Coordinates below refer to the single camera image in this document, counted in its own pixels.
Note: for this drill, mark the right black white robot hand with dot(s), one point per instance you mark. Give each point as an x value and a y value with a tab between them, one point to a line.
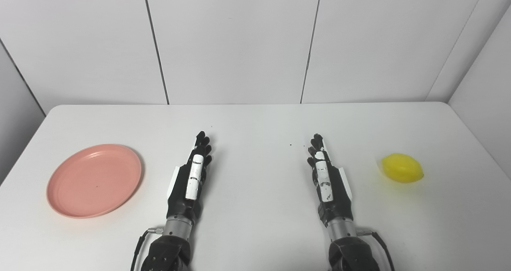
337	195

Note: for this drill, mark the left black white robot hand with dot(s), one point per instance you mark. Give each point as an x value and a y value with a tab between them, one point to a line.
183	193

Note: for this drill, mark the yellow lemon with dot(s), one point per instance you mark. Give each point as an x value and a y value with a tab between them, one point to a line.
401	168

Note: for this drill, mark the pink round plate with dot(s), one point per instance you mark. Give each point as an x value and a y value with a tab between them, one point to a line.
94	181

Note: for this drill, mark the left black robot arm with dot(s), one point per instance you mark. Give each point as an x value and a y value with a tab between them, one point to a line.
169	253

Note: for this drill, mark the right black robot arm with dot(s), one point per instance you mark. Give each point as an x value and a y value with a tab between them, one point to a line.
351	255

